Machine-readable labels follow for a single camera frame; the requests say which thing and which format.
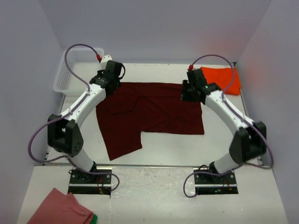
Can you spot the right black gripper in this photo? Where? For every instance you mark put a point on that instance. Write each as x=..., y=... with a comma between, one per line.
x=184, y=96

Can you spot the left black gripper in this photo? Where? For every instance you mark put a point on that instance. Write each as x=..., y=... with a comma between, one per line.
x=100, y=73

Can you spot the dark red t-shirt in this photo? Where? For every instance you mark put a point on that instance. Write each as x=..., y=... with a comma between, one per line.
x=145, y=107

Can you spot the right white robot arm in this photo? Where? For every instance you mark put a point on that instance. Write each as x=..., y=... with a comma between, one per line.
x=248, y=136

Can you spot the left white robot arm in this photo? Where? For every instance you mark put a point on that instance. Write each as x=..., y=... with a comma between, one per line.
x=64, y=134

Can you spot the folded orange t-shirt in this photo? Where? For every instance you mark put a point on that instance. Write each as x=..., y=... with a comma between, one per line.
x=222, y=77

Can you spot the white plastic basket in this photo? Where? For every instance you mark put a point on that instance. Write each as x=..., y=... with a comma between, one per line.
x=83, y=62

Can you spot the pink folded t-shirt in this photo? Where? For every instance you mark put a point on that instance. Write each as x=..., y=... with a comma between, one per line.
x=58, y=208

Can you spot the green cloth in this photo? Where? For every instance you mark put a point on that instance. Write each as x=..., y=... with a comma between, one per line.
x=94, y=219

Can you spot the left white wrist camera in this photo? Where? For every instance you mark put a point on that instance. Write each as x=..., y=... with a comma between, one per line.
x=105, y=58

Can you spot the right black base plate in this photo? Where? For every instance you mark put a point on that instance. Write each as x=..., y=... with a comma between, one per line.
x=215, y=185

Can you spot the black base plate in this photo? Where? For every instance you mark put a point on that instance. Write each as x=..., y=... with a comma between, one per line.
x=86, y=184
x=215, y=185

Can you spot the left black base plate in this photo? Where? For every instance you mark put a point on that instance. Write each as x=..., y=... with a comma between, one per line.
x=86, y=184

